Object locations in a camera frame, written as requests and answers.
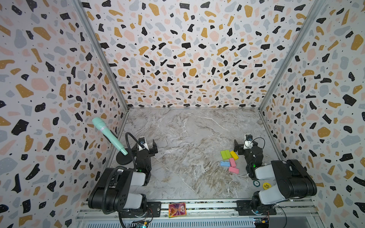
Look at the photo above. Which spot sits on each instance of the pink block upper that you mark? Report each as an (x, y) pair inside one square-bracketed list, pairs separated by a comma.
[(232, 162)]

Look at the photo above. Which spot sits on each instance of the aluminium front rail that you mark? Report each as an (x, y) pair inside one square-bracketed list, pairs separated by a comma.
[(207, 213)]

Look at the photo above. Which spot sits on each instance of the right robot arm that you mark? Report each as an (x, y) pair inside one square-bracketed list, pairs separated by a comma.
[(292, 180)]

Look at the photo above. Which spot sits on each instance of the yellow block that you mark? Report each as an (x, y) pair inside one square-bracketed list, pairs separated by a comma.
[(234, 155)]

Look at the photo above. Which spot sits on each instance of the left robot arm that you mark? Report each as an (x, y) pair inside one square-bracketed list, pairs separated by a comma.
[(112, 192)]

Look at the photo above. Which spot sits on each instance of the pink block lower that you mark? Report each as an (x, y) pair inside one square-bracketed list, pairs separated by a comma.
[(234, 170)]

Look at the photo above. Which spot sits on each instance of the colourful card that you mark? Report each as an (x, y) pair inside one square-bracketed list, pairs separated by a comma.
[(177, 209)]

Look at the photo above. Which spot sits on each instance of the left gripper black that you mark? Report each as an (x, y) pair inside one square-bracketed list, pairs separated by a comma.
[(154, 150)]

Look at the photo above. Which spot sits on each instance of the pink block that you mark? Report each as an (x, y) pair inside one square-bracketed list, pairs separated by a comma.
[(234, 170), (232, 162)]

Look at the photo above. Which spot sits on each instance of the blue block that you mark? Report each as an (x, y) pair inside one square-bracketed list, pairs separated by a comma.
[(225, 164)]

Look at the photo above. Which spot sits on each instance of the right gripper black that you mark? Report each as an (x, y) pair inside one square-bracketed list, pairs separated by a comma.
[(244, 148)]

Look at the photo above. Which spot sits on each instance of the lime green block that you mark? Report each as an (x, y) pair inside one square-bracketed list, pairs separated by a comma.
[(223, 155), (228, 154)]

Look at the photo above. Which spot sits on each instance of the yellow round sticker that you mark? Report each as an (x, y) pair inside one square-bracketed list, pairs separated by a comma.
[(266, 186)]

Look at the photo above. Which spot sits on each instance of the mint green toy microphone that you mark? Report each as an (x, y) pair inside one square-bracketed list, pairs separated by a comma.
[(101, 126)]

